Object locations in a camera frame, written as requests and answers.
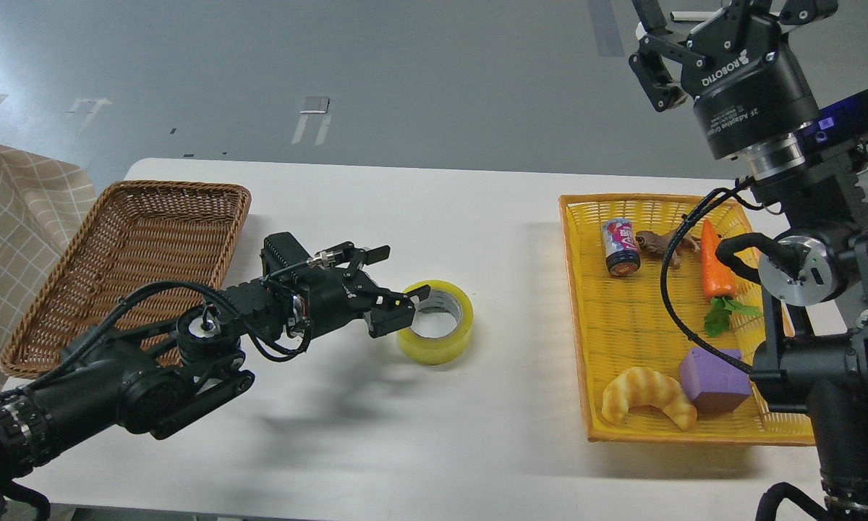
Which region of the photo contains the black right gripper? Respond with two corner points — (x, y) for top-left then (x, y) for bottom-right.
(629, 1), (840, 159)

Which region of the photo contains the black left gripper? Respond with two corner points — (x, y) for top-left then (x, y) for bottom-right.
(299, 245), (431, 339)

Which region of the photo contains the yellow tape roll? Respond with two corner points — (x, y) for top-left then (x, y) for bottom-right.
(396, 279), (475, 365)

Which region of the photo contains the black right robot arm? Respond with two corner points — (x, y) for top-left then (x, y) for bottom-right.
(629, 1), (868, 520)

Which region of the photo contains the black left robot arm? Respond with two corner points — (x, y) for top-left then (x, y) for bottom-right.
(0, 233), (432, 520)

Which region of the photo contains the white stand base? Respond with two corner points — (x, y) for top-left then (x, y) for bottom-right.
(670, 11), (710, 23)

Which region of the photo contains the brown toy animal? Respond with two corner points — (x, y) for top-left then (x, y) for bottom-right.
(635, 229), (701, 270)

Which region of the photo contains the orange toy carrot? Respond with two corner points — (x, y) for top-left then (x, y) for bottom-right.
(699, 220), (762, 339)

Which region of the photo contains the small drink can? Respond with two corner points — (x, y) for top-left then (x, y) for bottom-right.
(600, 218), (640, 277)

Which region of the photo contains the brown wicker basket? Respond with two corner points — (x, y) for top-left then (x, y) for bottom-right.
(0, 180), (252, 379)

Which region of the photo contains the yellow plastic basket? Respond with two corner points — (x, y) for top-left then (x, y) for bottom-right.
(558, 192), (814, 447)

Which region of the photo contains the toy croissant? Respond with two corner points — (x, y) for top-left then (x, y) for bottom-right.
(600, 366), (697, 430)

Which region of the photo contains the purple foam cube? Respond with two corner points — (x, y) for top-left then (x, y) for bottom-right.
(678, 347), (752, 413)

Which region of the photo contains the beige checkered cloth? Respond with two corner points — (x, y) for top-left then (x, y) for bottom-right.
(0, 145), (96, 389)

